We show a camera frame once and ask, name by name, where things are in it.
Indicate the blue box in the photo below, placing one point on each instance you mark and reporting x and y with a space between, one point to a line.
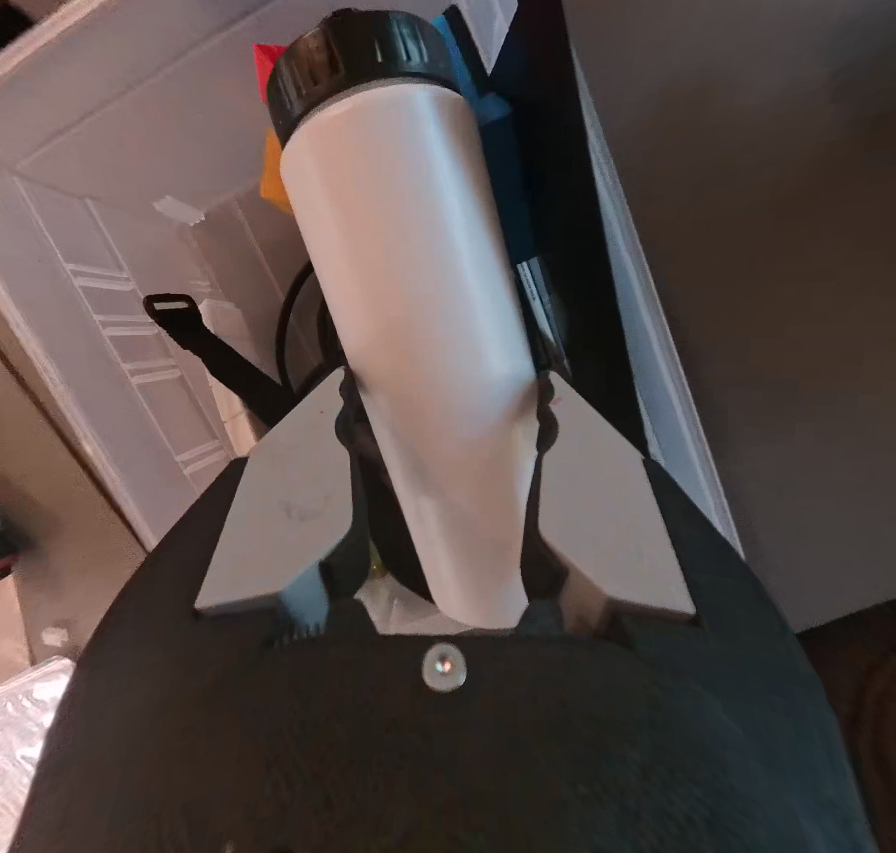
507 181

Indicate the clear plastic storage bin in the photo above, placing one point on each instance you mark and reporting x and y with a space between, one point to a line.
140 131

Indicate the orange block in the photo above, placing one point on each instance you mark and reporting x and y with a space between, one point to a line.
274 177

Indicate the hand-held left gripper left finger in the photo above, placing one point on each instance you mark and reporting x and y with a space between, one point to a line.
273 517

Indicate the white bottle black lid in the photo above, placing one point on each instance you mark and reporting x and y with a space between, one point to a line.
406 272

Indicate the red block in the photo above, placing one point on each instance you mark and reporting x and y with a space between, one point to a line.
268 68

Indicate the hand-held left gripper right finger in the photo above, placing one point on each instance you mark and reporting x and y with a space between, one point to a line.
609 517

